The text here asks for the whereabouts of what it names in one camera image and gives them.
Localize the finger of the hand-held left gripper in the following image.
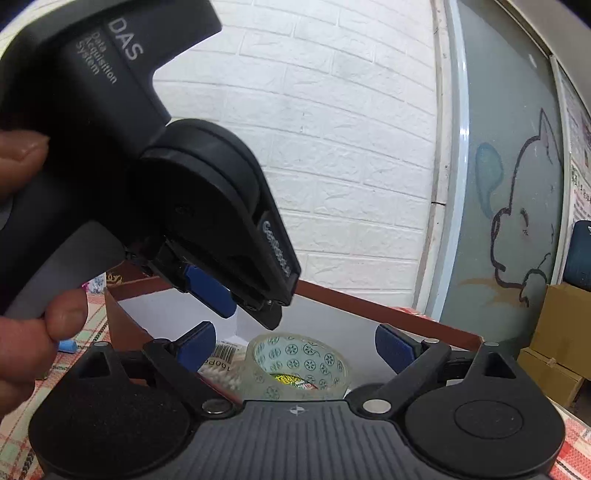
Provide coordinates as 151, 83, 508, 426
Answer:
230, 202, 303, 331
127, 236, 238, 320

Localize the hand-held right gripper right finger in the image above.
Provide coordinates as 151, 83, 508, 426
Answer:
358, 323, 517, 418

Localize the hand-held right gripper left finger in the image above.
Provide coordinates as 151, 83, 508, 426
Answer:
74, 322, 237, 418

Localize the cotton swab pack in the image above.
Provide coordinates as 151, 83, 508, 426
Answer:
207, 340, 251, 403

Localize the brown cardboard box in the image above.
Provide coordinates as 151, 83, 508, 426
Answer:
104, 276, 485, 403

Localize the clear patterned tape roll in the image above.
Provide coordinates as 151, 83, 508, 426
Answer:
244, 330, 354, 403

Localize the person's left hand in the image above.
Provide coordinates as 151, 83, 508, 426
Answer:
0, 129, 89, 409

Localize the plaid tablecloth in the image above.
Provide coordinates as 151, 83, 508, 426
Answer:
0, 272, 591, 480

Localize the small cardboard box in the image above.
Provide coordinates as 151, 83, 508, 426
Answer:
516, 346, 585, 409

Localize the large cardboard box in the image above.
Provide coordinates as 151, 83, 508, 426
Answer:
529, 282, 591, 371

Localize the dark blue bag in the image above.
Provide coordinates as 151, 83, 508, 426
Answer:
564, 220, 591, 292

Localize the glass door with cartoon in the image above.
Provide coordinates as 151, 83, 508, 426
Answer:
436, 0, 574, 344

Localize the wall poster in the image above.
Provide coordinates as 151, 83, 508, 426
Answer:
550, 54, 591, 234

